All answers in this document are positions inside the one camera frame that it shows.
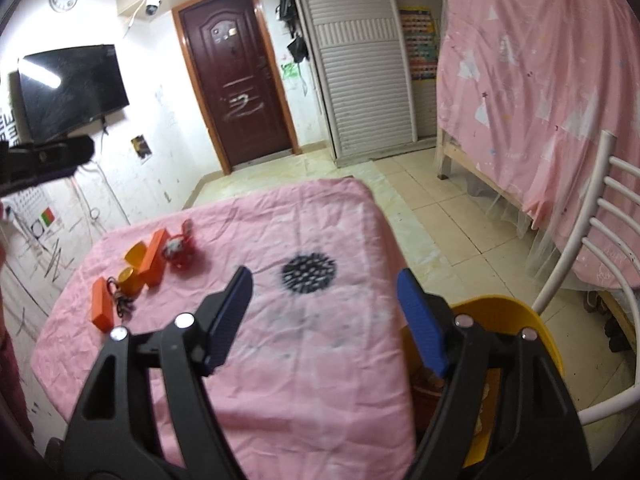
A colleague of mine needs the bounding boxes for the black glasses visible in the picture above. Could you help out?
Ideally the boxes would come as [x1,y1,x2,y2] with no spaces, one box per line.
[106,278,134,318]

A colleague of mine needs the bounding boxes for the black bags on hook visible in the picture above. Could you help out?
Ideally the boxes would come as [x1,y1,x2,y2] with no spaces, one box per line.
[276,0,309,64]

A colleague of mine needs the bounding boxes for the pink table cloth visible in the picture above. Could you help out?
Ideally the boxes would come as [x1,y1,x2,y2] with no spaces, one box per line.
[32,178,416,479]

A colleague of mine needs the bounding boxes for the small orange box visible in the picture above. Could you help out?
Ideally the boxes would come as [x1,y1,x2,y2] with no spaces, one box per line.
[90,278,114,334]

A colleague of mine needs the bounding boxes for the pink bed curtain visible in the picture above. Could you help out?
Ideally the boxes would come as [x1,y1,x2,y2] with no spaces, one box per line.
[437,0,639,278]

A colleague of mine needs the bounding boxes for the long orange box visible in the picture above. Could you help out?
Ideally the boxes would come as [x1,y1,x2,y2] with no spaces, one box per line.
[138,229,169,288]

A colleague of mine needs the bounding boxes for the small dark wall picture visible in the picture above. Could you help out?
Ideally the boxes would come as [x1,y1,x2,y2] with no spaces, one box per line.
[131,136,152,162]

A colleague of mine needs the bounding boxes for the red snack wrapper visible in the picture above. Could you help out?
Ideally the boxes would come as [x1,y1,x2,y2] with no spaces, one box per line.
[162,219,196,270]

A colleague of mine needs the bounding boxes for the wooden bed frame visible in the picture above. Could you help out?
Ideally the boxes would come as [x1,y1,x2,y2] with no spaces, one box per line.
[435,127,530,221]

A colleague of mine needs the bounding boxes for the white louvered wardrobe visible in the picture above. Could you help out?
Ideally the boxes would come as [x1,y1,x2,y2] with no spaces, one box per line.
[297,0,444,166]

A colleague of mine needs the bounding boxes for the white security camera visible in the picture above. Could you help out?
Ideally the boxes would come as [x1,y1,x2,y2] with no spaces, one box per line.
[125,0,163,35]

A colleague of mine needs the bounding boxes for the colourful wall poster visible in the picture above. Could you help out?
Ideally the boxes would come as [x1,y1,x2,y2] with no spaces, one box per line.
[399,6,439,80]

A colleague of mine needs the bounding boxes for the dark red door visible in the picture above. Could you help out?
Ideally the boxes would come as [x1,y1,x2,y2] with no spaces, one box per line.
[171,0,300,174]

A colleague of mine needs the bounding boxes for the wall mounted black television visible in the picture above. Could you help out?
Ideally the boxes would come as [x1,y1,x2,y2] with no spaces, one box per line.
[17,44,129,143]

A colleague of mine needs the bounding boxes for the eye chart poster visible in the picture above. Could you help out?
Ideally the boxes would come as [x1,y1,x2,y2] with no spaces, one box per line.
[0,110,21,146]

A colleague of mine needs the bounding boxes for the black white pinecone ball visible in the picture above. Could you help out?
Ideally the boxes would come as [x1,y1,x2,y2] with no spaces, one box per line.
[281,252,337,295]

